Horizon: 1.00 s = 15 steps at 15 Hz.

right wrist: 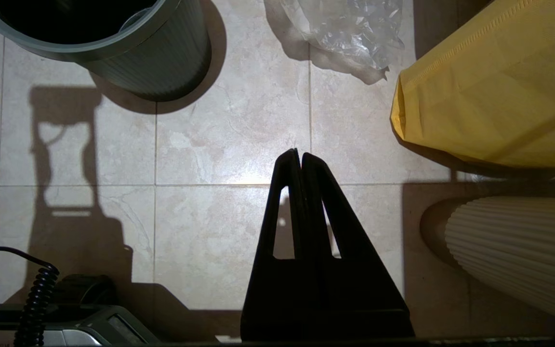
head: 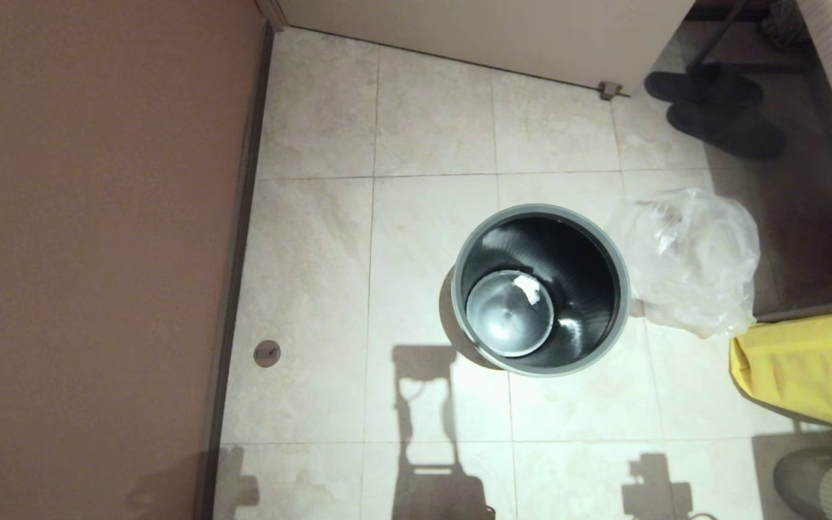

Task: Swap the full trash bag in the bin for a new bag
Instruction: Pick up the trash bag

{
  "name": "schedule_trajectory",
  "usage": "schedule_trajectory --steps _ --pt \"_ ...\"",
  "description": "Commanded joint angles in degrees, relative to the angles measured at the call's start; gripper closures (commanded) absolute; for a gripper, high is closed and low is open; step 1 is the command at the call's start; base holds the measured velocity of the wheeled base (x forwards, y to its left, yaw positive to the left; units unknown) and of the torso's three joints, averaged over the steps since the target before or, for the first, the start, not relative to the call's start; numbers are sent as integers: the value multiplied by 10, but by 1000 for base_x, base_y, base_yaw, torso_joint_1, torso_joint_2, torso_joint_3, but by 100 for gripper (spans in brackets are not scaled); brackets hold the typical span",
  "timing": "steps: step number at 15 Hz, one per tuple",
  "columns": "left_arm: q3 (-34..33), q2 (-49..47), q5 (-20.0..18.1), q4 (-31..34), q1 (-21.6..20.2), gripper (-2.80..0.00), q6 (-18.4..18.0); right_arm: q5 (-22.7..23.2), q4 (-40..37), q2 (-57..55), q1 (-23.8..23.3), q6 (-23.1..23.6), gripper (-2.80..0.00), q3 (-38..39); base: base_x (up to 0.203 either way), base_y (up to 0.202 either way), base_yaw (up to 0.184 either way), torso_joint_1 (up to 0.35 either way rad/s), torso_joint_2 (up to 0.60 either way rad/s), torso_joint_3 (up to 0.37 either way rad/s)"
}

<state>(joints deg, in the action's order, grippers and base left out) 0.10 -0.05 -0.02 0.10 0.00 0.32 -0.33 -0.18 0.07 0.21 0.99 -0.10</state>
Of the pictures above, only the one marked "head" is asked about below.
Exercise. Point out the dark mop head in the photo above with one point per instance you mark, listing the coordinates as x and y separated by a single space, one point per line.
784 22

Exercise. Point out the white door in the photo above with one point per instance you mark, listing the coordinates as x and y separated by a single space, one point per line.
495 29

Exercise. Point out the black slipper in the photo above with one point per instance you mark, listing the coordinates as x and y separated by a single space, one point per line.
734 130
705 85

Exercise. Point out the clear plastic trash bag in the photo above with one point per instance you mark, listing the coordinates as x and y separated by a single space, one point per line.
690 267

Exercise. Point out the round metal floor plug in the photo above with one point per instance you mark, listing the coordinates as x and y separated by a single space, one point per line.
266 353

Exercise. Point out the metal door stop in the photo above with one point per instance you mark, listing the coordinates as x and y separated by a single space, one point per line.
609 89

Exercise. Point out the dark slanted pole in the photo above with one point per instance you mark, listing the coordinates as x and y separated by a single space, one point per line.
719 32

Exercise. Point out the yellow fabric bag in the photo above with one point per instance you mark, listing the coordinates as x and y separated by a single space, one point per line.
813 361

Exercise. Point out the grey round trash bin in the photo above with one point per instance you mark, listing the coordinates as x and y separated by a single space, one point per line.
575 253

